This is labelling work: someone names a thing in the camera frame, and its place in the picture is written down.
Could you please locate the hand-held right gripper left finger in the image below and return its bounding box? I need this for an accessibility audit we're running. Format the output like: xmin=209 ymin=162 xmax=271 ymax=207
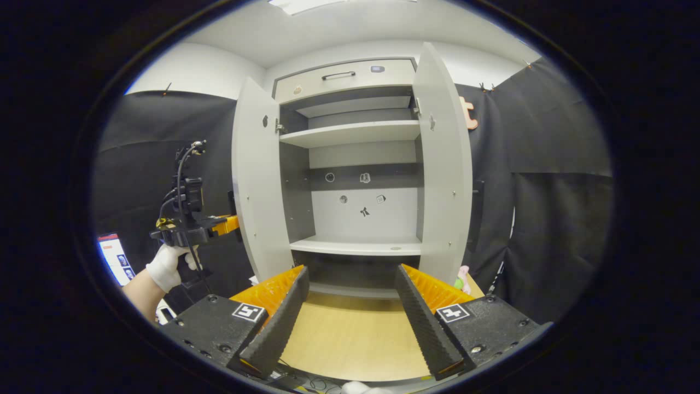
xmin=161 ymin=265 xmax=310 ymax=380

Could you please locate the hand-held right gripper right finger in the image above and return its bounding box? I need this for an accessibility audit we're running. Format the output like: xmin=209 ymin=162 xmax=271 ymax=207
xmin=394 ymin=264 xmax=553 ymax=381

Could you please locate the beige shoe cabinet door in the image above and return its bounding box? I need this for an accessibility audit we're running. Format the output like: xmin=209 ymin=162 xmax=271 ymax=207
xmin=411 ymin=42 xmax=474 ymax=286
xmin=231 ymin=77 xmax=294 ymax=283

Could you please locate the beige double-door shoe cabinet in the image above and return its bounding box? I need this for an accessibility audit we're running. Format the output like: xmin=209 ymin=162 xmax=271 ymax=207
xmin=231 ymin=42 xmax=474 ymax=299

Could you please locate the grey cabinet shelf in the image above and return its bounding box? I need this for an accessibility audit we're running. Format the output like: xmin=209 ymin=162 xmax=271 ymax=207
xmin=289 ymin=235 xmax=423 ymax=257
xmin=279 ymin=120 xmax=422 ymax=149

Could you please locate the beige cabinet drawer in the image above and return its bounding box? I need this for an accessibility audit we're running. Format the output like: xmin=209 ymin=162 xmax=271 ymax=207
xmin=273 ymin=59 xmax=417 ymax=105

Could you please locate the lit display screen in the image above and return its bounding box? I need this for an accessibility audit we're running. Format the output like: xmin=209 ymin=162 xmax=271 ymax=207
xmin=97 ymin=233 xmax=136 ymax=287

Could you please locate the large ceiling light panel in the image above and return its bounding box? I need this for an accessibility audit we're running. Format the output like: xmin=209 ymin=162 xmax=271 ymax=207
xmin=268 ymin=0 xmax=351 ymax=15

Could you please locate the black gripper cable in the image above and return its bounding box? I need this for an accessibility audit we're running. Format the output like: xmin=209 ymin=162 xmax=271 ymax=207
xmin=159 ymin=140 xmax=212 ymax=296

